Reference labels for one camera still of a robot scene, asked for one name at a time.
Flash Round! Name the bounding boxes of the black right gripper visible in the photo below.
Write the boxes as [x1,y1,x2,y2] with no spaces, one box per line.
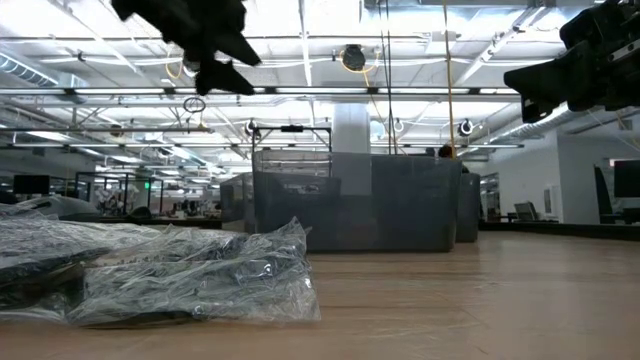
[503,0,640,124]

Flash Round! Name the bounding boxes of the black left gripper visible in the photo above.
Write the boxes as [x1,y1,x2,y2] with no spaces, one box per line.
[110,0,262,96]

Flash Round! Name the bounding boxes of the black round pad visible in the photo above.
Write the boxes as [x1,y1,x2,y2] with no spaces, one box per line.
[149,217,314,264]
[67,244,322,325]
[0,194,164,321]

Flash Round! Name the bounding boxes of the black standing panel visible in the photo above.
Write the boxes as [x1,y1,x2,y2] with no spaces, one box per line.
[593,164,615,224]

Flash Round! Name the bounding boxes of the grey office chair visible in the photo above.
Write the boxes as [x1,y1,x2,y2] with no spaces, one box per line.
[513,201,540,220]

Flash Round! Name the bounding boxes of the black computer monitor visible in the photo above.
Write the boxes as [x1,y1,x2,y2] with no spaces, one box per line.
[13,174,51,196]

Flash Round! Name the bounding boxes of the black background station frame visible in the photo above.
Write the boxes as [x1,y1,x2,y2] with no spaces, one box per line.
[251,124,333,152]

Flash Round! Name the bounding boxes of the yellow hanging cable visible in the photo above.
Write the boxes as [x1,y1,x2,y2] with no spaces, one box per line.
[441,0,458,160]

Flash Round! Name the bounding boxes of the black wall screen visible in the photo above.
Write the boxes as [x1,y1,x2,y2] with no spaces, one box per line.
[612,158,640,199]

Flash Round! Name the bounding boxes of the black framed glass enclosure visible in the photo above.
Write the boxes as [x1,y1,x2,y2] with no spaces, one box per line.
[74,171,165,220]

